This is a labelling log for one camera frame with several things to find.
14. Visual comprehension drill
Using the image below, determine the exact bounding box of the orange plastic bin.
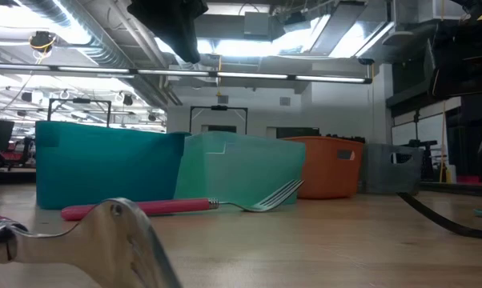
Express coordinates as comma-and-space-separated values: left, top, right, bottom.
283, 135, 365, 200

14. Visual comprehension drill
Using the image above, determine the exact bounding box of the black tripod stand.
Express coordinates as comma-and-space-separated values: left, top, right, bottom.
408, 106, 440, 150

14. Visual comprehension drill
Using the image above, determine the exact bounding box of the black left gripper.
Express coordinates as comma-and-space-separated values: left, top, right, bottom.
127, 0, 210, 66

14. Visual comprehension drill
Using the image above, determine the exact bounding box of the grey plastic bin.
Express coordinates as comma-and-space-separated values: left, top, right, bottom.
359, 142, 424, 196

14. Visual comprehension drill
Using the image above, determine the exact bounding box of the long ceiling light strip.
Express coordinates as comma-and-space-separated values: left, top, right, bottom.
0, 62, 373, 85

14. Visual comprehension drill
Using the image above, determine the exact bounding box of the light green plastic bin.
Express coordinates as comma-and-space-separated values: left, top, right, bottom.
173, 130, 307, 206

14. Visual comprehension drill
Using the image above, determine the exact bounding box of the yellow black cable reel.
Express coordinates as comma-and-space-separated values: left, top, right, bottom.
28, 30, 58, 53

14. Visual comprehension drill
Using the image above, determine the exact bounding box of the black crate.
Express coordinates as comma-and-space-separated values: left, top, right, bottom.
420, 146, 438, 181

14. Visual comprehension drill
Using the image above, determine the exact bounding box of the small black gantry frame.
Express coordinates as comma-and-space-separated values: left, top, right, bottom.
189, 105, 249, 136

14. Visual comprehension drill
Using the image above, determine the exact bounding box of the silver fork pink handle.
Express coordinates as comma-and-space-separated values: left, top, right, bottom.
60, 178, 306, 222
0, 197, 184, 288

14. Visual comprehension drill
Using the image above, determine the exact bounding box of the whiteboard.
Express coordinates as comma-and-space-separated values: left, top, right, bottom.
391, 113, 450, 147

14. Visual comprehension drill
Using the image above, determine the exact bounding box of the dark teal plastic bin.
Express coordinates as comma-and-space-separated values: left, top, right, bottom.
35, 121, 190, 210

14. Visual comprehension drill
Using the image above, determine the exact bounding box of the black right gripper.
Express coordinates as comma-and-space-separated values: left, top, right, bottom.
428, 0, 482, 101

